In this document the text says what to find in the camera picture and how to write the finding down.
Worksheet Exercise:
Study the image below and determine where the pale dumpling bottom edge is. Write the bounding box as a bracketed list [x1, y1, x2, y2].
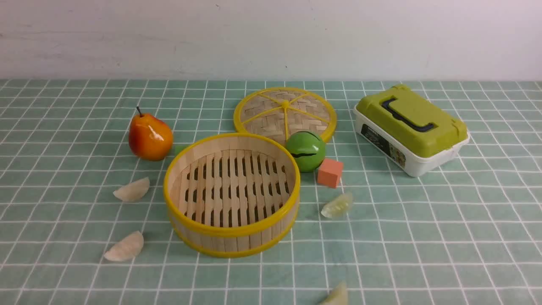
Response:
[318, 281, 349, 305]

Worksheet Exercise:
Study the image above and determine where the green toy ball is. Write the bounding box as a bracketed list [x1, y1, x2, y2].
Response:
[286, 130, 326, 172]

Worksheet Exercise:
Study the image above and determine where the bamboo steamer tray yellow rim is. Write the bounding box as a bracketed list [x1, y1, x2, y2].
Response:
[163, 133, 301, 258]

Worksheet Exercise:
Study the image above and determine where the orange foam cube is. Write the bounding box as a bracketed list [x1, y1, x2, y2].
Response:
[317, 158, 344, 189]

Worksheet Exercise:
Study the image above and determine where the green checkered tablecloth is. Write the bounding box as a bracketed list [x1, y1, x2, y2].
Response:
[0, 79, 542, 305]

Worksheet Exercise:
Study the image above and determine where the green lidded white plastic box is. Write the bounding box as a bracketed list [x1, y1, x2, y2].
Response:
[352, 84, 470, 177]

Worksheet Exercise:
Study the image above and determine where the white dumpling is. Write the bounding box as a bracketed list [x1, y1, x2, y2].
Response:
[103, 230, 144, 262]
[113, 177, 150, 202]

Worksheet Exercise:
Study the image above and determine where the woven bamboo steamer lid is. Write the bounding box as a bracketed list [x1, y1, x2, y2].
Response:
[233, 87, 337, 145]

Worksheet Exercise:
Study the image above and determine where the orange red toy pear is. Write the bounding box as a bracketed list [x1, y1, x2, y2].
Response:
[128, 106, 174, 161]

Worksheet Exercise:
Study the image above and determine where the small green block behind steamer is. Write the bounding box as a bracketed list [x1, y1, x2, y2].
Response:
[174, 144, 189, 155]

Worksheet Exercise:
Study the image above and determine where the translucent greenish dumpling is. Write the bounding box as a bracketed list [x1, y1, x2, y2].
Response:
[320, 192, 354, 219]

